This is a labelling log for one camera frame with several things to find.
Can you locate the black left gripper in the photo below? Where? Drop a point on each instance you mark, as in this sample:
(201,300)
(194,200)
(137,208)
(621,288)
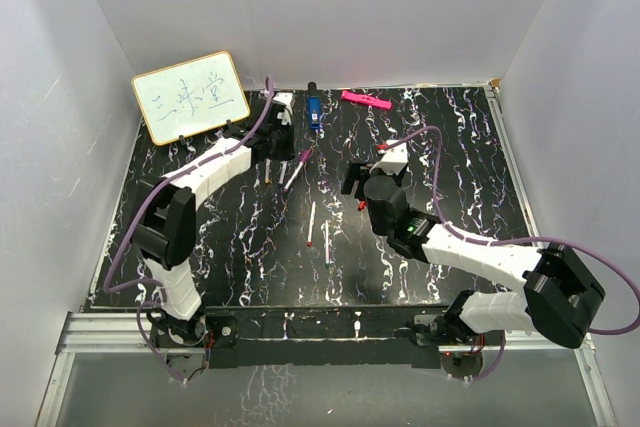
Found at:
(288,153)

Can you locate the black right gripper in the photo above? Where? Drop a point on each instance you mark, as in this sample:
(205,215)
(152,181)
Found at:
(357,172)

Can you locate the white pen with yellow tip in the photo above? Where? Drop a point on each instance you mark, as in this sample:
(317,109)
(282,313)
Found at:
(267,178)

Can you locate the white pen with blue tip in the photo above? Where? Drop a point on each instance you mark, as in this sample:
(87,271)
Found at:
(283,168)

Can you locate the white pen with purple tip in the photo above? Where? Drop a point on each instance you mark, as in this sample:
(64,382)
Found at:
(303,158)

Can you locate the white pen with red tip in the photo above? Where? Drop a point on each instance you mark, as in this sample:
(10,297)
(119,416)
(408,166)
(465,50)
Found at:
(309,239)

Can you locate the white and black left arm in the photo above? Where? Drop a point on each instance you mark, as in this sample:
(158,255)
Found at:
(166,235)

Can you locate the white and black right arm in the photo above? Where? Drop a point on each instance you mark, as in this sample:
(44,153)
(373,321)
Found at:
(547,287)

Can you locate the white pen with green tip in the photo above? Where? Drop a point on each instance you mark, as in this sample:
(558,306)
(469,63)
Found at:
(327,244)

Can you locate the blue stapler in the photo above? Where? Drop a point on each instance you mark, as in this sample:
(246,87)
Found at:
(314,107)

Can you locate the pink plastic tool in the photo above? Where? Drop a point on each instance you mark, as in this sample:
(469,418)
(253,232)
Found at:
(363,99)

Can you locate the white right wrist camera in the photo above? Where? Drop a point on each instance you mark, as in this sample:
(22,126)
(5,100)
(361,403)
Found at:
(393,158)

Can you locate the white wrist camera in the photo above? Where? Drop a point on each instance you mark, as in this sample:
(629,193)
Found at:
(283,107)
(393,158)

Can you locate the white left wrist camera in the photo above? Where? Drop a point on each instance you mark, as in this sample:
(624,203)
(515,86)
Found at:
(283,107)

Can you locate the small whiteboard with yellow frame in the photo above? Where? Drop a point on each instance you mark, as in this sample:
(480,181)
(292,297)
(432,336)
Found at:
(190,97)

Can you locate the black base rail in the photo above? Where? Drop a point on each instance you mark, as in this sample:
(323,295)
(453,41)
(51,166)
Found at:
(318,336)

